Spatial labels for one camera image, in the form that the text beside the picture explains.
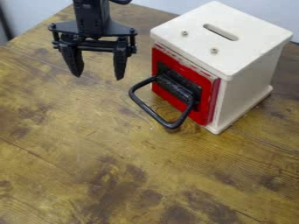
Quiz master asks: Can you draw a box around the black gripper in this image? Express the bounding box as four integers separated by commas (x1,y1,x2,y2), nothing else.
48,0,138,81

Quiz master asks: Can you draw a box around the black metal drawer handle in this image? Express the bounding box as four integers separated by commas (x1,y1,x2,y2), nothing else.
128,62,203,130

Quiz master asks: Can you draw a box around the red wooden drawer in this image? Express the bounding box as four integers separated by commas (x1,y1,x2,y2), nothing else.
152,44,220,126

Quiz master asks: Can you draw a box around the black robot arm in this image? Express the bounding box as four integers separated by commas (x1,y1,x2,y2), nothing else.
48,0,138,80

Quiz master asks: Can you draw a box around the white wooden box cabinet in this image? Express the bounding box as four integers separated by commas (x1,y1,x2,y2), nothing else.
151,1,293,134

